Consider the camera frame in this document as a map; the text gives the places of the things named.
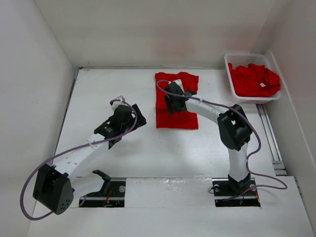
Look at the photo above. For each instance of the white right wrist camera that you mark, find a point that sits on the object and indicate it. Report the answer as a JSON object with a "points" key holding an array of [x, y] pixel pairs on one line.
{"points": [[179, 83]]}

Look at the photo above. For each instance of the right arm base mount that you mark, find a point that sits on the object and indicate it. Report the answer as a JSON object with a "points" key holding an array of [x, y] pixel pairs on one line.
{"points": [[224, 196]]}

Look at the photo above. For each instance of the red t-shirts in basket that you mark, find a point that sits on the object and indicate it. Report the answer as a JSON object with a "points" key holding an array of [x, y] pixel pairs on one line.
{"points": [[254, 81]]}

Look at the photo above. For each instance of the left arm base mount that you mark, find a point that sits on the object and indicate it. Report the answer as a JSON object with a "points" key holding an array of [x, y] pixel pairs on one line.
{"points": [[106, 192]]}

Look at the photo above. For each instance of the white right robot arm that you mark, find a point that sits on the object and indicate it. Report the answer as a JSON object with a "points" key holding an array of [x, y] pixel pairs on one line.
{"points": [[234, 131]]}

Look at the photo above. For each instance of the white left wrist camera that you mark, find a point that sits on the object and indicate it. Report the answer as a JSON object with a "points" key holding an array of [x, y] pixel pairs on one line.
{"points": [[117, 102]]}

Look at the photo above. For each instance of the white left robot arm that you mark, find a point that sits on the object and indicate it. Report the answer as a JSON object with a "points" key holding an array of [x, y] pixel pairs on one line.
{"points": [[56, 185]]}

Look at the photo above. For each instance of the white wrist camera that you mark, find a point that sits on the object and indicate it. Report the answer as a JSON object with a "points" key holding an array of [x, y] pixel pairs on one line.
{"points": [[179, 83], [117, 102]]}

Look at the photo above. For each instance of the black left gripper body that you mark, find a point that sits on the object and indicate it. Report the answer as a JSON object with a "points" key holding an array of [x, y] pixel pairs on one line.
{"points": [[127, 126]]}

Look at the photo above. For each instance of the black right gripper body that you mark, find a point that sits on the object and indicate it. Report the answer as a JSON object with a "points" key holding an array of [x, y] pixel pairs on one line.
{"points": [[169, 102]]}

